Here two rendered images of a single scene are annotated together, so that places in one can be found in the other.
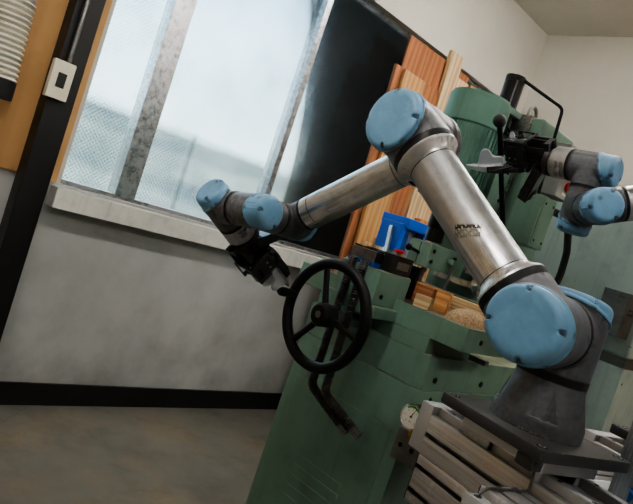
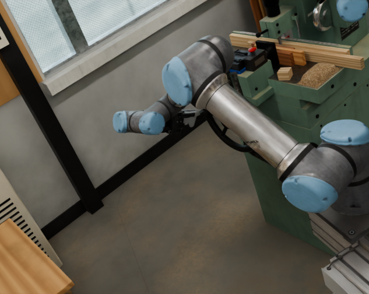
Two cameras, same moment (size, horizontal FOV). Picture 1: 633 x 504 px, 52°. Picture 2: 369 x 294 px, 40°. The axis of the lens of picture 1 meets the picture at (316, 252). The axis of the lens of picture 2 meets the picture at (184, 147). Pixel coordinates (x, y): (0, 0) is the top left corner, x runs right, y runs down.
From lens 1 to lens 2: 0.85 m
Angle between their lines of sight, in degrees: 34
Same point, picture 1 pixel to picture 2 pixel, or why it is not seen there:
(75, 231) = (74, 93)
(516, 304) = (294, 190)
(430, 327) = (295, 93)
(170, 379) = not seen: hidden behind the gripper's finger
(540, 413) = (350, 202)
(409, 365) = (297, 116)
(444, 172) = (222, 111)
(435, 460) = (316, 219)
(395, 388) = (296, 130)
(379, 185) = not seen: hidden behind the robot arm
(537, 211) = not seen: outside the picture
